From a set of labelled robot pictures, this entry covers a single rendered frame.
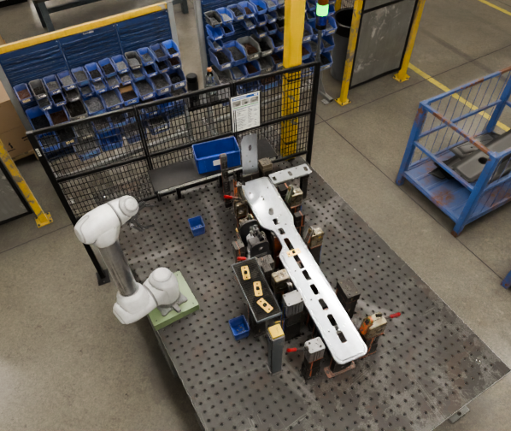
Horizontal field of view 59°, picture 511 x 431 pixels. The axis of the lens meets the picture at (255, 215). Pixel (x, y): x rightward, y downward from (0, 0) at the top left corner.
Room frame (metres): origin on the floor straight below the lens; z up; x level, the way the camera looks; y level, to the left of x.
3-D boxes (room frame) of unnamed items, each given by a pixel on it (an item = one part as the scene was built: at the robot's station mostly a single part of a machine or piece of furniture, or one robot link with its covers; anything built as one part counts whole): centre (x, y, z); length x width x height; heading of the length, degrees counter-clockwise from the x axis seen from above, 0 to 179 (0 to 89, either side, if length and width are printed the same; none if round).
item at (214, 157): (2.35, 0.26, 1.10); 0.30 x 0.17 x 0.13; 105
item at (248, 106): (2.55, 0.05, 1.30); 0.23 x 0.02 x 0.31; 111
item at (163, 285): (1.42, 0.56, 0.92); 0.18 x 0.16 x 0.22; 132
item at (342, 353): (1.55, -0.24, 1.00); 1.38 x 0.22 x 0.02; 21
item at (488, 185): (3.02, -2.10, 0.47); 1.20 x 0.80 x 0.95; 118
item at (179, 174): (2.33, 0.28, 1.01); 0.90 x 0.22 x 0.03; 111
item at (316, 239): (1.68, -0.36, 0.87); 0.12 x 0.09 x 0.35; 111
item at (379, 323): (1.08, -0.60, 0.88); 0.15 x 0.11 x 0.36; 111
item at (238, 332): (1.21, 0.12, 0.74); 0.11 x 0.10 x 0.09; 21
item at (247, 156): (2.25, 0.03, 1.17); 0.12 x 0.01 x 0.34; 111
